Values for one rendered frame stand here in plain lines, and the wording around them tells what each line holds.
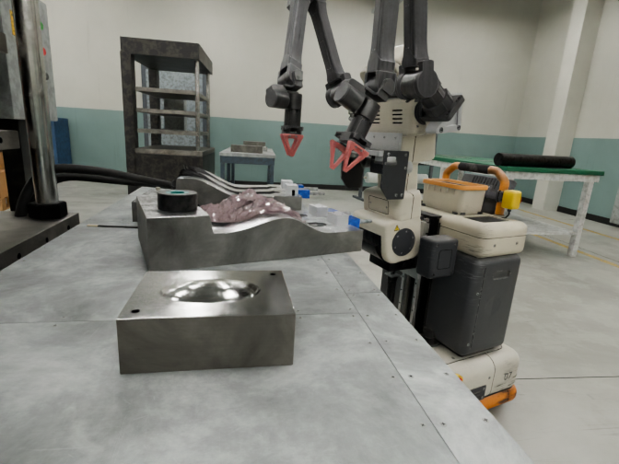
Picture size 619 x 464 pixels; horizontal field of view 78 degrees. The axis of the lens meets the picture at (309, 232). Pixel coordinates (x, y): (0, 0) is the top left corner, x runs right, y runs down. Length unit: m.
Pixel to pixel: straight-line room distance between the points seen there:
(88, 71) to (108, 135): 1.14
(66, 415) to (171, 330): 0.12
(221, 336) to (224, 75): 7.48
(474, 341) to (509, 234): 0.42
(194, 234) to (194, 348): 0.35
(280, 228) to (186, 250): 0.20
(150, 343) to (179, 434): 0.11
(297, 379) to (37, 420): 0.26
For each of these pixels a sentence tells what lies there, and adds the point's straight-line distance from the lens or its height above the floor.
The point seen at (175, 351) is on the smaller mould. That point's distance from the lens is 0.48.
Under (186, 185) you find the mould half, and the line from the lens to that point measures 1.18.
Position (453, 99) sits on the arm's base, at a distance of 1.26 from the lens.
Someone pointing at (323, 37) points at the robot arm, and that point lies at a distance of 1.59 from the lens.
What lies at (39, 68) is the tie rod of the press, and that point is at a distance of 1.38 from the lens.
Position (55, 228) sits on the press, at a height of 0.77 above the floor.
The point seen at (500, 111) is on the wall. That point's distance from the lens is 9.21.
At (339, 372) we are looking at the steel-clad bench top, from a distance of 0.49.
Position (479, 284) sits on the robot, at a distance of 1.50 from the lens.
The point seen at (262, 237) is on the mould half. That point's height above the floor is 0.86.
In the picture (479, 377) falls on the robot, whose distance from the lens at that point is 1.66.
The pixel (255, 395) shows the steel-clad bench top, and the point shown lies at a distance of 0.45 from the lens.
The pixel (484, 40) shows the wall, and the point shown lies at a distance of 9.10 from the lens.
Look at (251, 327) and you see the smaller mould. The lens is 0.47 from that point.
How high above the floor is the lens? 1.08
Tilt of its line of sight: 14 degrees down
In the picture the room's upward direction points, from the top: 4 degrees clockwise
